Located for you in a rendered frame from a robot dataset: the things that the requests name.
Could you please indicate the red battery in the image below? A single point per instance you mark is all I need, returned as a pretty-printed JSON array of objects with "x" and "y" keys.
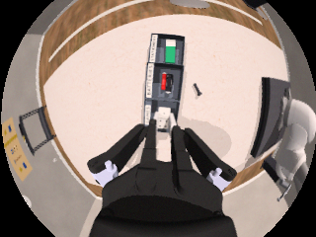
[{"x": 164, "y": 81}]

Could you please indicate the green and white eraser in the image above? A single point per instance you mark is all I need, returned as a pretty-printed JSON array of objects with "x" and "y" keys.
[{"x": 170, "y": 50}]

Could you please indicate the white domino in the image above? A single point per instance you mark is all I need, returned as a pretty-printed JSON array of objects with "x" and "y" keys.
[{"x": 163, "y": 117}]

